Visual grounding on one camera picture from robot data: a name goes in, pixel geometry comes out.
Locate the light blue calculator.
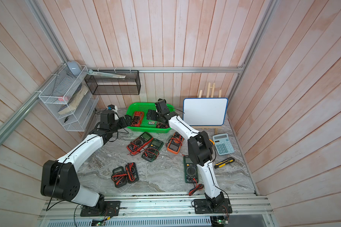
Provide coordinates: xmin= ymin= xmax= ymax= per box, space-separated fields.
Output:
xmin=213 ymin=133 xmax=235 ymax=156

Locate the black mesh wall basket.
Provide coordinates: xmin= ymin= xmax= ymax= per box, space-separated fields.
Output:
xmin=85 ymin=70 xmax=141 ymax=95

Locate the book on wire shelf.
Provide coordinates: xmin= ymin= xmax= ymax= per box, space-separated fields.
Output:
xmin=58 ymin=84 xmax=89 ymax=115

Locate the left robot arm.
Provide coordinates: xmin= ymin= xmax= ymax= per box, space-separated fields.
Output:
xmin=40 ymin=109 xmax=132 ymax=210

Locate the orange multimeter front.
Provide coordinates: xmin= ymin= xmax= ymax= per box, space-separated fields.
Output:
xmin=156 ymin=122 xmax=169 ymax=129

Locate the green DT9205A multimeter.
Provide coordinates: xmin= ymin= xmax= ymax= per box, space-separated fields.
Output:
xmin=141 ymin=139 xmax=164 ymax=162

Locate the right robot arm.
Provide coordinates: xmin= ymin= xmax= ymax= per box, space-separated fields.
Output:
xmin=146 ymin=99 xmax=224 ymax=210

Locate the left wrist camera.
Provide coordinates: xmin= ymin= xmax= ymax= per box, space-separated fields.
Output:
xmin=108 ymin=105 xmax=118 ymax=113

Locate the green multimeter lower right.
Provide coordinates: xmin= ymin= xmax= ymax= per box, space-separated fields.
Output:
xmin=183 ymin=156 xmax=199 ymax=183

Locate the small black multimeter right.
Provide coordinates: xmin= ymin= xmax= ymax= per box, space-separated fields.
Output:
xmin=125 ymin=162 xmax=139 ymax=183

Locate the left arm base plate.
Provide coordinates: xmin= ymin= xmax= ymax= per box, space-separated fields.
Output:
xmin=80 ymin=201 xmax=121 ymax=218

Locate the green plastic basket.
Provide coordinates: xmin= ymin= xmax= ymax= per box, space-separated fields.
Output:
xmin=127 ymin=102 xmax=171 ymax=133

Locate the orange multimeter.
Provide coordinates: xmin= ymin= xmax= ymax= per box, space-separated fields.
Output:
xmin=166 ymin=132 xmax=184 ymax=154
xmin=156 ymin=122 xmax=169 ymax=129

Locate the red ANENG multimeter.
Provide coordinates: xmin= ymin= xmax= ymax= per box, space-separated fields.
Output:
xmin=127 ymin=132 xmax=153 ymax=156

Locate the white wire wall shelf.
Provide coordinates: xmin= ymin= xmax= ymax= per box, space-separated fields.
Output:
xmin=39 ymin=63 xmax=99 ymax=131

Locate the small black multimeter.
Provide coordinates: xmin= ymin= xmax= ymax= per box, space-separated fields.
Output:
xmin=111 ymin=166 xmax=127 ymax=188
xmin=125 ymin=162 xmax=139 ymax=183

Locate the small black multimeter left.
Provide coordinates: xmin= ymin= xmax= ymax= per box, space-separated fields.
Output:
xmin=111 ymin=166 xmax=127 ymax=188

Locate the paper in mesh basket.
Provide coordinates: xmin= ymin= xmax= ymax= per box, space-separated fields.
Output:
xmin=88 ymin=70 xmax=126 ymax=79

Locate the grey computer mouse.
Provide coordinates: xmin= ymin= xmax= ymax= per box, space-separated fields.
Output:
xmin=66 ymin=61 xmax=82 ymax=77

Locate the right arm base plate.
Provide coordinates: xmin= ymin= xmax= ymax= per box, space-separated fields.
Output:
xmin=192 ymin=199 xmax=233 ymax=214

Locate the blue framed whiteboard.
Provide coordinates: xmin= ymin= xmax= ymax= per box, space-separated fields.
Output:
xmin=183 ymin=98 xmax=228 ymax=126

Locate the yellow black utility knife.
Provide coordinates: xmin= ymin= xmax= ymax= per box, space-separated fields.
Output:
xmin=214 ymin=157 xmax=235 ymax=169

